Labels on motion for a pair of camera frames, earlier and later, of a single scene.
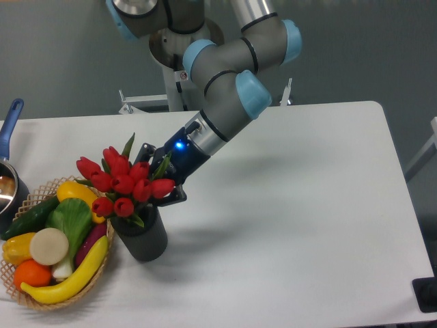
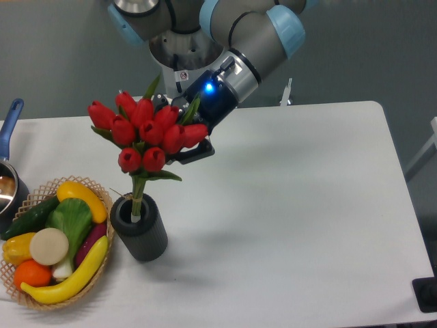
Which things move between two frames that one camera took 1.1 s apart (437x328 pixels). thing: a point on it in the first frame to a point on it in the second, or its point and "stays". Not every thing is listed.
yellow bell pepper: (16, 249) stays
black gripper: (186, 156) to (217, 102)
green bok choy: (74, 218) stays
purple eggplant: (95, 234) stays
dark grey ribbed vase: (144, 242) stays
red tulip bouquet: (124, 184) to (147, 136)
